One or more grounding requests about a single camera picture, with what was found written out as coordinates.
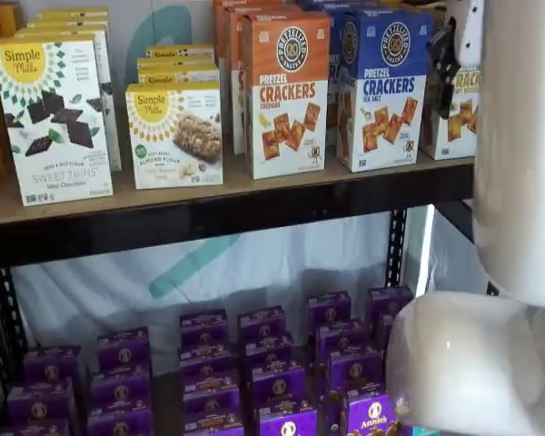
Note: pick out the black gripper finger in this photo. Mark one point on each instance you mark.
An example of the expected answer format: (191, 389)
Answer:
(446, 97)

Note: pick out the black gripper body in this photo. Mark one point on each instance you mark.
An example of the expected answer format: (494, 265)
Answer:
(446, 50)

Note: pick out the yellow white pretzel crackers box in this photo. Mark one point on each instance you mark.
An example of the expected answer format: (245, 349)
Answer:
(463, 122)

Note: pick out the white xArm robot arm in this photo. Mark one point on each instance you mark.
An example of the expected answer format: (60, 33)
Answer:
(518, 136)

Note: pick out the orange white pretzel crackers box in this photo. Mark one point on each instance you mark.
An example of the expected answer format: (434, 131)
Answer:
(236, 91)
(221, 32)
(290, 104)

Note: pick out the purple Annie's snack box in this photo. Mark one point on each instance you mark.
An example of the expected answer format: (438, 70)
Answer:
(120, 390)
(341, 340)
(386, 333)
(213, 422)
(288, 422)
(206, 361)
(50, 365)
(211, 390)
(38, 404)
(203, 329)
(278, 383)
(372, 418)
(328, 311)
(356, 372)
(118, 424)
(388, 302)
(122, 349)
(32, 429)
(261, 323)
(269, 354)

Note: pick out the almond flour bars box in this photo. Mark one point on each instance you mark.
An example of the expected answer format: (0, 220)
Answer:
(175, 136)
(177, 72)
(179, 51)

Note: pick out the wooden shelf board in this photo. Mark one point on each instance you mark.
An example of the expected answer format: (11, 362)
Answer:
(186, 195)

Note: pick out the black shelf beam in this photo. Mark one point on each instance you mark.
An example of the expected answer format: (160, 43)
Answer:
(186, 227)

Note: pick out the sweet thins mint chocolate box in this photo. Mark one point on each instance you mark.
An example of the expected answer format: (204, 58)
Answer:
(111, 118)
(72, 13)
(68, 25)
(50, 127)

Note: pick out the black perforated shelf post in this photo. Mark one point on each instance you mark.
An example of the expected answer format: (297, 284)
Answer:
(6, 318)
(397, 245)

